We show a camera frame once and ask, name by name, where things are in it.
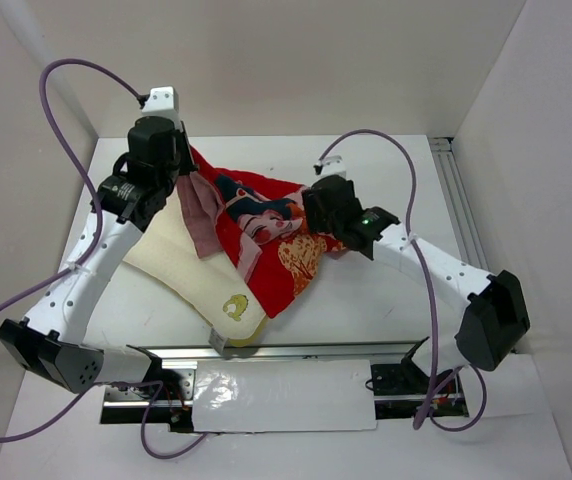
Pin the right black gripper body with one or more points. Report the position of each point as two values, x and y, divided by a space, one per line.
323 222

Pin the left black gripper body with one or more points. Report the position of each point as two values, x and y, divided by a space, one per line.
183 162

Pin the red printed pillowcase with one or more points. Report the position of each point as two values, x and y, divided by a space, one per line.
260 224

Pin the cream memory foam pillow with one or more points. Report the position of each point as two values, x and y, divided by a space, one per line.
211 286

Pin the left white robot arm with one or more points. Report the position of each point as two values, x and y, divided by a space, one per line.
49 340

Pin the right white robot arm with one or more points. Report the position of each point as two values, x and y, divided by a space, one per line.
492 309

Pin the white cover plate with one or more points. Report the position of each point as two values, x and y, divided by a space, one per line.
283 396

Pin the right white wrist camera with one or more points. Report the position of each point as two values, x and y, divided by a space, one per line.
329 166

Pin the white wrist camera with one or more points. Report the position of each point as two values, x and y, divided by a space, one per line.
161 102
329 166

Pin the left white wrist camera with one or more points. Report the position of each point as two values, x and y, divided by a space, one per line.
161 102

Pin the aluminium side rail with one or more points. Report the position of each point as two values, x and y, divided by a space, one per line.
460 212

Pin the aluminium front rail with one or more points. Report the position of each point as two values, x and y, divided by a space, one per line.
285 351

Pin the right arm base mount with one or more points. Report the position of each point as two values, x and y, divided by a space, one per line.
399 387

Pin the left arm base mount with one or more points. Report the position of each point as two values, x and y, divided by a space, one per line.
166 401

